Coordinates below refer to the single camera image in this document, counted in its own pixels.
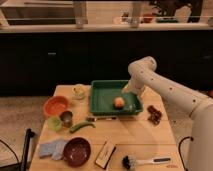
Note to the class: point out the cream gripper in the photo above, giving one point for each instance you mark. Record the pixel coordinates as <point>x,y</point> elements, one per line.
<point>137,91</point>

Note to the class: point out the orange apple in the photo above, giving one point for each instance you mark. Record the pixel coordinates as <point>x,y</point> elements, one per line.
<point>118,103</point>

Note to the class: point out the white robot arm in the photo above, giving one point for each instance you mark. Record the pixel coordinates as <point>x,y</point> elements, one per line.
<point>199,107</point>

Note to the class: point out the green plastic tray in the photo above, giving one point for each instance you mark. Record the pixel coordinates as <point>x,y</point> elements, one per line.
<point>103,93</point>

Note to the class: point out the brown dried fruit cluster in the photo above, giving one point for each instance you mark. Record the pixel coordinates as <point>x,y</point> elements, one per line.
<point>155,115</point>

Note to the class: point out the cream yellow mug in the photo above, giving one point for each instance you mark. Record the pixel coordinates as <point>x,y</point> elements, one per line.
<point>78,92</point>

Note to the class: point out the green pepper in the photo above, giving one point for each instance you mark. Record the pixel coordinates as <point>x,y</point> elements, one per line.
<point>80,125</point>

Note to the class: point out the black white box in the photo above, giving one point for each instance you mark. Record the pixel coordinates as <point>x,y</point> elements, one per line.
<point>105,154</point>

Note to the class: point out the small metal cup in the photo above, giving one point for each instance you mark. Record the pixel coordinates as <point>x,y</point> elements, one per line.
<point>66,118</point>

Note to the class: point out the white dish brush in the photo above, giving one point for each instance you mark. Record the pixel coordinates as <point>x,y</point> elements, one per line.
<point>130,163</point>

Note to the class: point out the orange bowl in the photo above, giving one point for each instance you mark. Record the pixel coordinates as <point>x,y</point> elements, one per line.
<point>55,105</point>

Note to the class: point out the maroon bowl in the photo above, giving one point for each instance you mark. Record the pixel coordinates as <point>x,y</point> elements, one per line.
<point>77,152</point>

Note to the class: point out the light green cup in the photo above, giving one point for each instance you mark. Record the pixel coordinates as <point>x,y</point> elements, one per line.
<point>54,123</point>

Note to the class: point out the blue sponge cloth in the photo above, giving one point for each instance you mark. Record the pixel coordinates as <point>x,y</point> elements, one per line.
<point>53,149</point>

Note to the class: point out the black cabinet counter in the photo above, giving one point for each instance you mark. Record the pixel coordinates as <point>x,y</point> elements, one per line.
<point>35,63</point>

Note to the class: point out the black stand left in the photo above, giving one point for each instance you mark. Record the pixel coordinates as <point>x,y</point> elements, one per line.
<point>23,163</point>

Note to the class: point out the dark handled knife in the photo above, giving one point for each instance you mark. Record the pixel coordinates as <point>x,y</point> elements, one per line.
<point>94,119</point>

